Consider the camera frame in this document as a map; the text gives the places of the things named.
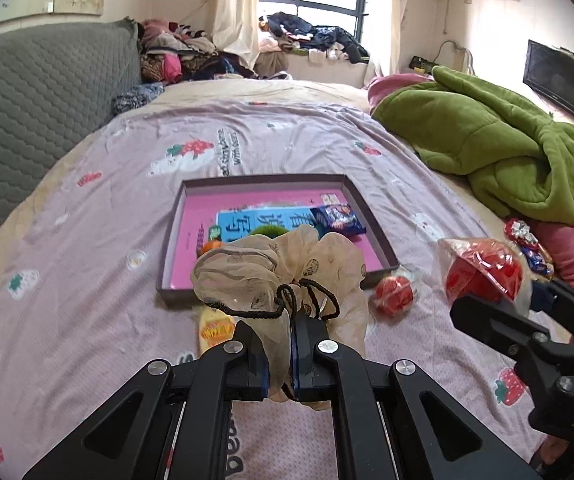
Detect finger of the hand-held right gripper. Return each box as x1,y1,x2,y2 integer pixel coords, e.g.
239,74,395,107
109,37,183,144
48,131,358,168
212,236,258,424
531,277,574,323
450,294,550,362

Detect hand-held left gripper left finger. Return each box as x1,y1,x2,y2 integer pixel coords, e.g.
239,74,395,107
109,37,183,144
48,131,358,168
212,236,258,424
22,320,270,480

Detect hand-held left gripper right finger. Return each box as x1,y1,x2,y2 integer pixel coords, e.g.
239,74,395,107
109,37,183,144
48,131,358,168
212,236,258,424
289,312,543,480

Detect yellow snack packet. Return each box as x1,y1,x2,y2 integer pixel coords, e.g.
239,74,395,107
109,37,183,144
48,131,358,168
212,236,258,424
196,305,238,356

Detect grey shallow cardboard box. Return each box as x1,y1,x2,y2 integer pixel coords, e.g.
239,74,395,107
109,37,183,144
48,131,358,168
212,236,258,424
156,174,400,309

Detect cream drawstring pouch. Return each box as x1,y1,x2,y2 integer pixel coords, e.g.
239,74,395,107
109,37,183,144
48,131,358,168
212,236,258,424
190,224,370,413

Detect blue cookie packet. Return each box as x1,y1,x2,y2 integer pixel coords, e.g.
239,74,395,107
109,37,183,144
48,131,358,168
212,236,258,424
309,203,368,236

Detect blue candy packet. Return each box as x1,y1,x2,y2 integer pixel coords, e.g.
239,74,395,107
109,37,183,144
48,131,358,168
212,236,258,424
522,245,555,278

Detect red and white candy packet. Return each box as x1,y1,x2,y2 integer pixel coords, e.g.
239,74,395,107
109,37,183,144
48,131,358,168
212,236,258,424
504,217,540,250

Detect pink and blue book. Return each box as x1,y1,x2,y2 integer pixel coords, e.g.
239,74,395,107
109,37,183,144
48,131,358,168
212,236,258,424
169,187,390,291

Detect green fleece blanket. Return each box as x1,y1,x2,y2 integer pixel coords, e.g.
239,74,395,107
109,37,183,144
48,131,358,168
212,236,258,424
371,65,574,228

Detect black television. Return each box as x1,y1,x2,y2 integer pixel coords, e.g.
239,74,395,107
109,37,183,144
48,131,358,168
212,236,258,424
523,39,574,123

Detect pink strawberry print bedsheet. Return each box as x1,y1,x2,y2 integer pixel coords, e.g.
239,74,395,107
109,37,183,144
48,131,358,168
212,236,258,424
0,78,568,480

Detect pink fleece blanket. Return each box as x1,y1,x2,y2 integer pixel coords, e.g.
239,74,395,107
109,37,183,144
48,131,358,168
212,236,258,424
367,73,438,107

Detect beige window bench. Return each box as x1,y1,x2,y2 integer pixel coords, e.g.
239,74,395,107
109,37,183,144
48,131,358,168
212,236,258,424
254,50,373,86

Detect dark patterned cloth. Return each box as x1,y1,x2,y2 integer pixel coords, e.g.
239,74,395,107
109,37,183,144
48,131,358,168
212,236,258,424
112,82,166,116

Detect pile of mixed clothes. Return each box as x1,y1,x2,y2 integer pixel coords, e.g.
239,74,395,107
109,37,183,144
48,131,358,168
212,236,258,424
138,18,260,86

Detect pile of dark clothes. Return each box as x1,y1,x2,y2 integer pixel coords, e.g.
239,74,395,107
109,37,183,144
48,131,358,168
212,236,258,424
258,11,370,65

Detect cream curtain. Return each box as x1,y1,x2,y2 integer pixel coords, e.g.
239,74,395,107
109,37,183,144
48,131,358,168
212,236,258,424
212,0,263,78
369,0,415,78

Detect grey quilted headboard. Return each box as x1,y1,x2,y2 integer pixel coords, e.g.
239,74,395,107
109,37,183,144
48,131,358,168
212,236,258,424
0,17,142,268

